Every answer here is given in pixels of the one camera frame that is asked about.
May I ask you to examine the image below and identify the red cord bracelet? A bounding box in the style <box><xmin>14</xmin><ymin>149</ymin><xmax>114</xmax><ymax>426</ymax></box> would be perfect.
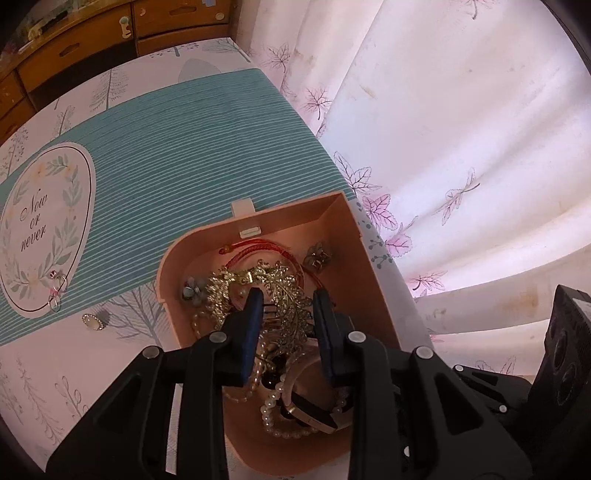
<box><xmin>219</xmin><ymin>240</ymin><xmax>324</xmax><ymax>287</ymax></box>

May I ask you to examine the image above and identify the grey-green flower hair clip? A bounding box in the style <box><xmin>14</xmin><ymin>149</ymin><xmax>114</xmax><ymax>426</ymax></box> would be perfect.
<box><xmin>181</xmin><ymin>276</ymin><xmax>206</xmax><ymax>301</ymax></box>

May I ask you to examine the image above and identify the gold leaf hair clip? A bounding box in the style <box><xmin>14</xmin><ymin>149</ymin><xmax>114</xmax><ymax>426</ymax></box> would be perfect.
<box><xmin>205</xmin><ymin>261</ymin><xmax>315</xmax><ymax>344</ymax></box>

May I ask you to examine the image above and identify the pink band smartwatch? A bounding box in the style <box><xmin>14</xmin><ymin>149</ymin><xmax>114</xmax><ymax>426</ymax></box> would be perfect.
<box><xmin>277</xmin><ymin>355</ymin><xmax>354</xmax><ymax>435</ymax></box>

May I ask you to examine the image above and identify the pink plastic storage box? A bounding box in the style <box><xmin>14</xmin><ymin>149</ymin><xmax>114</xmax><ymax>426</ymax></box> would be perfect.
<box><xmin>157</xmin><ymin>193</ymin><xmax>419</xmax><ymax>476</ymax></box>

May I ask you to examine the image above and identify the silver crystal earring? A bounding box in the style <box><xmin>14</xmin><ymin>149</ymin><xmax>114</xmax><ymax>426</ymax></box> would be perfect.
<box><xmin>47</xmin><ymin>270</ymin><xmax>69</xmax><ymax>313</ymax></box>

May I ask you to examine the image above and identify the wooden desk with drawers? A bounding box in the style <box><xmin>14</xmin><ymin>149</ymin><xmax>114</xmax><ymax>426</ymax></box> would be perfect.
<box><xmin>0</xmin><ymin>0</ymin><xmax>238</xmax><ymax>144</ymax></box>

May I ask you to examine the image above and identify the rice pearl necklace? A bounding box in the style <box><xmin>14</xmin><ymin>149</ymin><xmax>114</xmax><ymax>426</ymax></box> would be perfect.
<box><xmin>191</xmin><ymin>307</ymin><xmax>266</xmax><ymax>403</ymax></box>

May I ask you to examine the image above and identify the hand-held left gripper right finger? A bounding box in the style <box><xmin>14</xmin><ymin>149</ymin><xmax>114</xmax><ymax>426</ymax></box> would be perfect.
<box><xmin>313</xmin><ymin>288</ymin><xmax>535</xmax><ymax>480</ymax></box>

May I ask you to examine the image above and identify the small bronze flower clip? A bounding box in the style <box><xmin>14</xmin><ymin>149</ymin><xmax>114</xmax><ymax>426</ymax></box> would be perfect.
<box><xmin>302</xmin><ymin>242</ymin><xmax>333</xmax><ymax>271</ymax></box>

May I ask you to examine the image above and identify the round pearl bracelet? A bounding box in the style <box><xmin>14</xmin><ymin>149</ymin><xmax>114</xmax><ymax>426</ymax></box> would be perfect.
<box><xmin>260</xmin><ymin>371</ymin><xmax>320</xmax><ymax>440</ymax></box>

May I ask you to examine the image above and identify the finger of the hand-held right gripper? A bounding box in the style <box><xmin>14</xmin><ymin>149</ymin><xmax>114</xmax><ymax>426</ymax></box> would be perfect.
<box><xmin>450</xmin><ymin>364</ymin><xmax>536</xmax><ymax>416</ymax></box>

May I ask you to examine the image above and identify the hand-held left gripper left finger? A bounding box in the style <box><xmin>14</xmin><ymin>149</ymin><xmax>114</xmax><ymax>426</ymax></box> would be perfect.
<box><xmin>46</xmin><ymin>287</ymin><xmax>265</xmax><ymax>480</ymax></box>

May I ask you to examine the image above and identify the white leaf print curtain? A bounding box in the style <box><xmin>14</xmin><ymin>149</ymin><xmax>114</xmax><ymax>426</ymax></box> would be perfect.
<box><xmin>231</xmin><ymin>0</ymin><xmax>591</xmax><ymax>384</ymax></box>

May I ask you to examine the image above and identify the black bead bracelet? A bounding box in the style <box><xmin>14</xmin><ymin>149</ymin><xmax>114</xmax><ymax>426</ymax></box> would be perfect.
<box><xmin>261</xmin><ymin>348</ymin><xmax>352</xmax><ymax>416</ymax></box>

